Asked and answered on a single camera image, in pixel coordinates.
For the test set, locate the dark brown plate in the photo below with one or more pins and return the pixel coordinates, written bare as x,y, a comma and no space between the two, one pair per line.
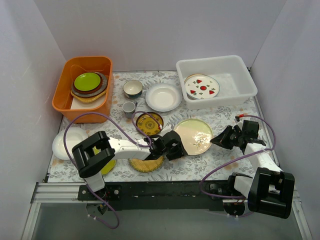
87,92

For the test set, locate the grey ceramic mug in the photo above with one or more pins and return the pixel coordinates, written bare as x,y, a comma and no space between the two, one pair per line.
129,108

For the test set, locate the white watermelon pattern plate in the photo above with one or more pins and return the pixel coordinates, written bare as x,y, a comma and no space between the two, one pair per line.
202,87

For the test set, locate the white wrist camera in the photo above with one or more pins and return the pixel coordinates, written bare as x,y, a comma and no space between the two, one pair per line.
166,129
238,125

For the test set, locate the floral patterned table mat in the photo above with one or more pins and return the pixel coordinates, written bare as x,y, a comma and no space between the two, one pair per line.
190,168

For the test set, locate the cream green glazed plate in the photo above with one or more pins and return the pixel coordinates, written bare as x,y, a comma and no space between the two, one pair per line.
195,135

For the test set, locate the lime green dotted plate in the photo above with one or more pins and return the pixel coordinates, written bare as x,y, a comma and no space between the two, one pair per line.
109,166

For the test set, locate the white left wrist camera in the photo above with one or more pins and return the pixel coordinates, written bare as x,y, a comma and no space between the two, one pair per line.
166,129

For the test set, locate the lime green small plate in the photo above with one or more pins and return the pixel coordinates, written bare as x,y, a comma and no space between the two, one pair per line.
87,81

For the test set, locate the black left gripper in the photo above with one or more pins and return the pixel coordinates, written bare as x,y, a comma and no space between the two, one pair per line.
175,145

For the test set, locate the yellow black patterned plate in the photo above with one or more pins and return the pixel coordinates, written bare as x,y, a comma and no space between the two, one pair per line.
148,125

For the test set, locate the white deep plate left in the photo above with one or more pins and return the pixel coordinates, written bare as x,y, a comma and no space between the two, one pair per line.
74,136

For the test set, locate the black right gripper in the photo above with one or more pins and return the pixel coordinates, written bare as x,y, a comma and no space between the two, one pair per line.
227,138

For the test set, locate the yellow woven basket plate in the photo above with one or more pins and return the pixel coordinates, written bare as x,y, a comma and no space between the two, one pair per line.
88,98

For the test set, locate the dark teal ceramic bowl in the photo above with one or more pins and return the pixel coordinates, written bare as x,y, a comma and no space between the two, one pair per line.
133,89

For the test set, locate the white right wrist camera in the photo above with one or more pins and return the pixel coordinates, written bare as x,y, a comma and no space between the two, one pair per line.
238,125

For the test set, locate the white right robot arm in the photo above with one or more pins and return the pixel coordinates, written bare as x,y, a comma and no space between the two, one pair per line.
270,191

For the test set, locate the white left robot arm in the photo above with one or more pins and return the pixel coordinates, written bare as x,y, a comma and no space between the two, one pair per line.
93,153

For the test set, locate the grey speckled plate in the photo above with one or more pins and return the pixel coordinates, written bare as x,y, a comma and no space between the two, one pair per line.
104,81

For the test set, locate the white deep plate blue rim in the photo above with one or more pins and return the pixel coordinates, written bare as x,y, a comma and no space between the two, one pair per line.
163,97

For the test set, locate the orange plastic bin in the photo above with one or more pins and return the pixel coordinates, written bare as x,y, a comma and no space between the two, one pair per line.
62,98

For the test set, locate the white plastic bin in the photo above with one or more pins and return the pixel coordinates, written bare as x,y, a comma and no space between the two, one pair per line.
236,83

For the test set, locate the round bamboo woven tray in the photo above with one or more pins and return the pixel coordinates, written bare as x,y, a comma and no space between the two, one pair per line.
146,166

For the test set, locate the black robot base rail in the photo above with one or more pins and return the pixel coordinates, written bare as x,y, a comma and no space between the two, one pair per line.
161,195

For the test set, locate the aluminium frame rail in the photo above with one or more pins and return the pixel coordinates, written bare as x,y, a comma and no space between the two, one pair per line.
67,193

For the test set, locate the white square plate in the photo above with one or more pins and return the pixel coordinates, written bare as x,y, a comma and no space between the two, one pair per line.
78,105

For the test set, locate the tan bird painted plate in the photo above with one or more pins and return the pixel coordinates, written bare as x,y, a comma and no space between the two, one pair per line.
193,75

